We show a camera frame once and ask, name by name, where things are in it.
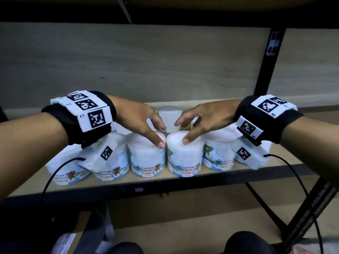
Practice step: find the person's right hand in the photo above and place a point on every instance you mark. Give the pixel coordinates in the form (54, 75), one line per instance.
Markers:
(214, 113)

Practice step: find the person's left hand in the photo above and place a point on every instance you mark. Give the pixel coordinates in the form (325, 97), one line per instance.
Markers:
(132, 116)

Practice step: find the group of cotton bud tubs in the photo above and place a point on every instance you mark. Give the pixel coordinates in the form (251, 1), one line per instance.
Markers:
(219, 145)

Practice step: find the cotton bud tub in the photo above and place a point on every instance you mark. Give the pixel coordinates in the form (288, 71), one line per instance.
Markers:
(147, 158)
(185, 158)

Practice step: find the black metal wooden shelf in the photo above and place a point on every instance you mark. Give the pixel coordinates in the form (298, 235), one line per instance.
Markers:
(185, 224)

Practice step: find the person's right forearm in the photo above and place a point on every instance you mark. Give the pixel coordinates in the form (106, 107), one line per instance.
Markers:
(312, 148)

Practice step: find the person's left forearm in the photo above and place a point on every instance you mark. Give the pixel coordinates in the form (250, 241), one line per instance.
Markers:
(26, 150)

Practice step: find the dark grey plastic bag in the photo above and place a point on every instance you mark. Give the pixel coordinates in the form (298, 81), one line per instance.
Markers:
(95, 230)

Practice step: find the brown carton with white label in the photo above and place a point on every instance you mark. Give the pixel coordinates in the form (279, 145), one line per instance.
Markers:
(66, 243)

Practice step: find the plastic drink cup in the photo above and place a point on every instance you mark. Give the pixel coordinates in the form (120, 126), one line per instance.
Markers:
(307, 248)

